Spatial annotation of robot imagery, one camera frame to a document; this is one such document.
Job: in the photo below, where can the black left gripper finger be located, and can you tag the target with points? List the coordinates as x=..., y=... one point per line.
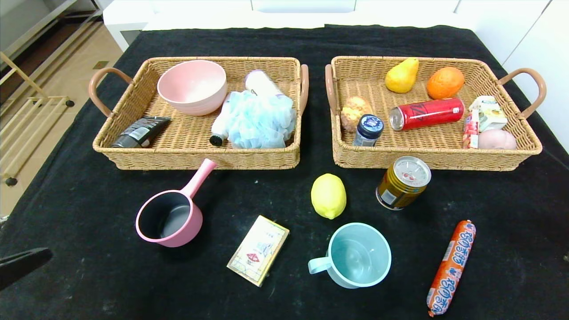
x=22, y=266

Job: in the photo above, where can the yellow lemon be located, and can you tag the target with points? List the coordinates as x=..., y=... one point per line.
x=329, y=195

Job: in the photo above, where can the gold drink can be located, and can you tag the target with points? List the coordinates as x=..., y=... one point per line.
x=400, y=191

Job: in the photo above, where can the orange sausage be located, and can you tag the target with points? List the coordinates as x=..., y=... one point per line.
x=451, y=266

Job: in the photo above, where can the wooden rolling rack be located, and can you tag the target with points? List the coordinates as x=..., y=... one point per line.
x=11, y=181

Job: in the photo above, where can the black cosmetic tube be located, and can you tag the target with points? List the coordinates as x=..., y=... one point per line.
x=140, y=132

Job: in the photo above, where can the brass floor outlet cover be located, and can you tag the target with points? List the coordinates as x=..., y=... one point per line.
x=100, y=65

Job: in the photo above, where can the cream gold-edged card box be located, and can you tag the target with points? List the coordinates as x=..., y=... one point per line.
x=258, y=251

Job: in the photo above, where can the white bottle black cap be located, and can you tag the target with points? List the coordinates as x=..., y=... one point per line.
x=219, y=126

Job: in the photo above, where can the pink bowl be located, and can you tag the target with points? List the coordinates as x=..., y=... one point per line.
x=191, y=86

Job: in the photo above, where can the grey shelf unit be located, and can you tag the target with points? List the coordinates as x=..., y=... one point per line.
x=18, y=18

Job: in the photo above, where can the light blue bath loofah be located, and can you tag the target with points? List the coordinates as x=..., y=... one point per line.
x=260, y=120

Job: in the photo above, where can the white cylindrical bottle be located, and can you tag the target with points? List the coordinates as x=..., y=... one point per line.
x=262, y=83

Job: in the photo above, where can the light blue mug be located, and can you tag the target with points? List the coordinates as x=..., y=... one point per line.
x=360, y=258

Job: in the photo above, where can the black table cloth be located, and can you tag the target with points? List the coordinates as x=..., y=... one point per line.
x=284, y=44

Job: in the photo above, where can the beige bumpy pastry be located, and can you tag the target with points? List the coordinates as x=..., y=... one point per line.
x=353, y=111

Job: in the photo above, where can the small jar blue lid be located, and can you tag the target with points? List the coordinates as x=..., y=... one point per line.
x=369, y=126

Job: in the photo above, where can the yellow pear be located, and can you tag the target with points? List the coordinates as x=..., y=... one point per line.
x=400, y=80

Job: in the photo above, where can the red soda can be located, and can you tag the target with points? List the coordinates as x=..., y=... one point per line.
x=431, y=113

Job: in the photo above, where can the orange fruit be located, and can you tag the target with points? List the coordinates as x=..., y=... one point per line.
x=445, y=83

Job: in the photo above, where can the red white candy packet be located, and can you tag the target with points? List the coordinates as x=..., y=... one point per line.
x=470, y=131

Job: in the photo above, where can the white green snack packet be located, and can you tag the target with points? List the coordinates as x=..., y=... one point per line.
x=489, y=113

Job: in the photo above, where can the pale pink peach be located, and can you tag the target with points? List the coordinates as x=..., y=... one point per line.
x=497, y=140

